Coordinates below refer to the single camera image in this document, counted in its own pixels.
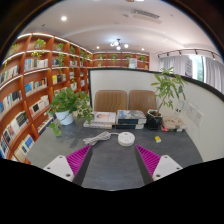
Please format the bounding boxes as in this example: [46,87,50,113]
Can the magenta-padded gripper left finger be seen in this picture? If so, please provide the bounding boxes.
[43,144,94,187]

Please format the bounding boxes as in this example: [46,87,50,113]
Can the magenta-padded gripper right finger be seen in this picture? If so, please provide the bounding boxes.
[134,144,184,186]

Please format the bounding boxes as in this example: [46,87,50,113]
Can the red and black book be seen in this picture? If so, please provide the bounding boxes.
[161,124,188,133]

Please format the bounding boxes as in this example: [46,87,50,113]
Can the tan-cover book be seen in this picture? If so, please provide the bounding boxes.
[162,115,186,129]

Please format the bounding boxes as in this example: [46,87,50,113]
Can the small tree in black pot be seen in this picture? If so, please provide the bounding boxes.
[144,66,188,131]

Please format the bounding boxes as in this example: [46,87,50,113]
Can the round white power strip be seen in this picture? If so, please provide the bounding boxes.
[117,131,136,148]

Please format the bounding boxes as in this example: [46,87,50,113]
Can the leafy plant in white pot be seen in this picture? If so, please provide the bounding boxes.
[44,87,95,138]

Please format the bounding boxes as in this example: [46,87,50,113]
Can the dark blue-spined book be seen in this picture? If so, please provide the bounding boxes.
[115,123,145,130]

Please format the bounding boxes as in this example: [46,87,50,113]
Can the thin white book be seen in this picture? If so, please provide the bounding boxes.
[83,119,113,130]

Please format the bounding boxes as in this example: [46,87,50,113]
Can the clear acrylic sign stand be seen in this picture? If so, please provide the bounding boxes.
[174,99,185,118]

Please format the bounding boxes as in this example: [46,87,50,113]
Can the grey landscape-cover book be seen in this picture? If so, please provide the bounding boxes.
[115,109,148,126]

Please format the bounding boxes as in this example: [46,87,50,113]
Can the white picture-cover book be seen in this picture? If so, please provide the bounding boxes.
[91,111,117,126]

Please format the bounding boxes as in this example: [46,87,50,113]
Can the tan upholstered chair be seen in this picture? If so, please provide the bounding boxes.
[93,89,128,114]
[128,89,158,114]

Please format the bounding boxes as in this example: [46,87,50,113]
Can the orange wooden bookshelf unit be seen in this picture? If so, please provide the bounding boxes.
[91,50,150,71]
[0,32,93,164]

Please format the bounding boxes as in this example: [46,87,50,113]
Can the white window curtain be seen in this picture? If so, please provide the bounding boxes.
[158,54,224,94]

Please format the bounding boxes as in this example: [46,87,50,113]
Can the multi-bulb ceiling lamp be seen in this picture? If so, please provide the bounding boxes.
[109,38,130,51]

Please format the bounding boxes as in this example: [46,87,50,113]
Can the recessed ceiling lights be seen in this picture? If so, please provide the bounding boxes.
[60,15,144,52]

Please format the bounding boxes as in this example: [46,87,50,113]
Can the ceiling air vent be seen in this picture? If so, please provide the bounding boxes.
[130,8,163,24]

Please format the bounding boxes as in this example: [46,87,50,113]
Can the coiled white power cable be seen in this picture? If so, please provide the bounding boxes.
[82,130,120,147]

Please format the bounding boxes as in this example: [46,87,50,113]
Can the white wall socket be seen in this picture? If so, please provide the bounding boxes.
[187,103,197,119]
[194,109,205,127]

